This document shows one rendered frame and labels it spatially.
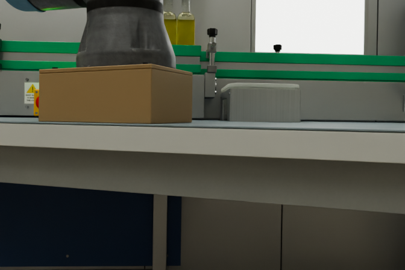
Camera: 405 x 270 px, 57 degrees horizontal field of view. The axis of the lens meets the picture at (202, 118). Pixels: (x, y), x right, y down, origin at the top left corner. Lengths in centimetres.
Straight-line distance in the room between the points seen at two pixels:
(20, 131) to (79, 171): 10
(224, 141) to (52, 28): 111
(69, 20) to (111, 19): 91
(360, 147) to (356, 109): 84
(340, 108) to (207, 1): 59
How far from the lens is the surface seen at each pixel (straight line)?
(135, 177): 53
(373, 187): 48
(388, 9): 161
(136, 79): 49
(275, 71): 121
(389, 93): 132
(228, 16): 138
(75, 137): 52
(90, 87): 52
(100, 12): 56
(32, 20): 150
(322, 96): 123
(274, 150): 43
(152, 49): 54
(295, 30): 143
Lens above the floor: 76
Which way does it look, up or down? level
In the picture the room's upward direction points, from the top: 1 degrees clockwise
